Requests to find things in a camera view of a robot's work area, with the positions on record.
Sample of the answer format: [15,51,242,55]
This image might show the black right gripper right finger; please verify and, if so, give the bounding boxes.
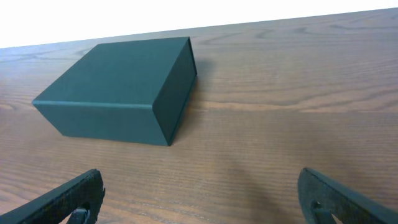
[297,167,397,224]

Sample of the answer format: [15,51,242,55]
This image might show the black gift box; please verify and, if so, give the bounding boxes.
[32,37,197,146]

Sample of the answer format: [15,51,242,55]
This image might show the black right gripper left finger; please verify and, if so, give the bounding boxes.
[1,169,105,224]

